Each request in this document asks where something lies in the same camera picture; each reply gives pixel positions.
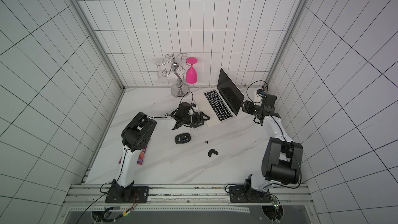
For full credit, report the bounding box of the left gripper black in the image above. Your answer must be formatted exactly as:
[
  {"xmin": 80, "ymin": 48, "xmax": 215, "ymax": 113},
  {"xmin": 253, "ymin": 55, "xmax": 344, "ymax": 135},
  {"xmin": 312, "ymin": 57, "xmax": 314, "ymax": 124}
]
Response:
[{"xmin": 183, "ymin": 112, "xmax": 210, "ymax": 129}]

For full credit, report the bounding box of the silver laptop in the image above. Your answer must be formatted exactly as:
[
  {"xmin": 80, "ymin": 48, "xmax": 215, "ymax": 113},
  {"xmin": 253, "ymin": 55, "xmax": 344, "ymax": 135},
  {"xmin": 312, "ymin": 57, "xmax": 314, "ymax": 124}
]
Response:
[{"xmin": 193, "ymin": 69, "xmax": 245, "ymax": 128}]

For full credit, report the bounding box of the black wireless mouse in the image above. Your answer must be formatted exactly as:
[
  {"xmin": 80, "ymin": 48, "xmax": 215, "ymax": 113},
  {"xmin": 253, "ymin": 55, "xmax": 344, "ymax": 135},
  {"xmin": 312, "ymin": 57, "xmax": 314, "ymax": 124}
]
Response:
[{"xmin": 174, "ymin": 133, "xmax": 191, "ymax": 144}]

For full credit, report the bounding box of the black mouse battery cover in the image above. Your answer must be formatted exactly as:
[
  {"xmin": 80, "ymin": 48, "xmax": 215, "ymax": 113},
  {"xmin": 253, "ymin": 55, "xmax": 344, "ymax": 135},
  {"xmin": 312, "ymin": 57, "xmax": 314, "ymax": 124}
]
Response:
[{"xmin": 208, "ymin": 149, "xmax": 219, "ymax": 158}]

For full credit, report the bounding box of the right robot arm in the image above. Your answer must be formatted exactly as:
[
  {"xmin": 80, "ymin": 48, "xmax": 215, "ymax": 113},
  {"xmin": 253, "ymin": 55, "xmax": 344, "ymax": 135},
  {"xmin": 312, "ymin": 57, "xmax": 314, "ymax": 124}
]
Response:
[{"xmin": 224, "ymin": 93, "xmax": 303, "ymax": 208}]

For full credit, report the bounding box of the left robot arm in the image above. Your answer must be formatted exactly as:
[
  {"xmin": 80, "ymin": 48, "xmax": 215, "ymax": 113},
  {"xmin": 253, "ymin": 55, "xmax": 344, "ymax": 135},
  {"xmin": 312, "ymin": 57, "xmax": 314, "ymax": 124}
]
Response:
[{"xmin": 105, "ymin": 102, "xmax": 211, "ymax": 203}]

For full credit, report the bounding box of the chrome glass holder stand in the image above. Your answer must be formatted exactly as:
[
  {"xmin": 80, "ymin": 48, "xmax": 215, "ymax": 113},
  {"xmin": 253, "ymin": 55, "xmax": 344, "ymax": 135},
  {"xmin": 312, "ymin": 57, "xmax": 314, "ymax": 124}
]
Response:
[{"xmin": 165, "ymin": 53, "xmax": 190, "ymax": 99}]

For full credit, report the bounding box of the pink wine glass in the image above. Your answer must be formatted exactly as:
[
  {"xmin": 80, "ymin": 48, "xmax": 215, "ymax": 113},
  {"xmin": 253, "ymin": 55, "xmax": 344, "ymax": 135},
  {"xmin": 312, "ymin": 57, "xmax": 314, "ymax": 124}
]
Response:
[{"xmin": 186, "ymin": 57, "xmax": 198, "ymax": 84}]

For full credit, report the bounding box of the clear wine glass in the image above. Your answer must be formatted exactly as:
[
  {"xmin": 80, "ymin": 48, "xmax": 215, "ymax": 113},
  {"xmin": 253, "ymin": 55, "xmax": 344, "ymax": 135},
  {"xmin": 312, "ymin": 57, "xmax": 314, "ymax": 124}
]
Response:
[{"xmin": 154, "ymin": 59, "xmax": 169, "ymax": 85}]

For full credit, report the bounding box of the purple candy bag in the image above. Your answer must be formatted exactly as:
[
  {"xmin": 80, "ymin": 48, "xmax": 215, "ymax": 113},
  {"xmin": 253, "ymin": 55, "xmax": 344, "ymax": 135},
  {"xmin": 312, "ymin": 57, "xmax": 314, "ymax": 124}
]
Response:
[{"xmin": 118, "ymin": 146, "xmax": 147, "ymax": 165}]

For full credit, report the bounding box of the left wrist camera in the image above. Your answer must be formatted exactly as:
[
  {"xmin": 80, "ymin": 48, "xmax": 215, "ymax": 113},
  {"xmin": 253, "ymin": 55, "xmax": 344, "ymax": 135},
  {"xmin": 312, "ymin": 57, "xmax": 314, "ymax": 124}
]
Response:
[{"xmin": 189, "ymin": 104, "xmax": 200, "ymax": 115}]

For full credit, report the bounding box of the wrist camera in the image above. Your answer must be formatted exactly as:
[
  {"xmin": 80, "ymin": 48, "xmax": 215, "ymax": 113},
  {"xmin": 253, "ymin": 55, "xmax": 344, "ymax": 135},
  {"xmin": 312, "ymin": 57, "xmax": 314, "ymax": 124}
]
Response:
[
  {"xmin": 254, "ymin": 89, "xmax": 266, "ymax": 104},
  {"xmin": 189, "ymin": 104, "xmax": 200, "ymax": 115}
]

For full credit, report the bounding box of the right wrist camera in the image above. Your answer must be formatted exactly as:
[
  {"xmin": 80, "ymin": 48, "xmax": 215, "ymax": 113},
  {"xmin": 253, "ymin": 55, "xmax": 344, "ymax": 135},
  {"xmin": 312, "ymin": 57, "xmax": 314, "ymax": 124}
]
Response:
[{"xmin": 254, "ymin": 89, "xmax": 266, "ymax": 104}]

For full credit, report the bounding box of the aluminium mounting rail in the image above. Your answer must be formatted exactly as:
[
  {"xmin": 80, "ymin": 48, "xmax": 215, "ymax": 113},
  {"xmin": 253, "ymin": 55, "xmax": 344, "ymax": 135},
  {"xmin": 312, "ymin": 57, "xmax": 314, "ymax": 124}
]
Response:
[{"xmin": 64, "ymin": 185, "xmax": 314, "ymax": 207}]

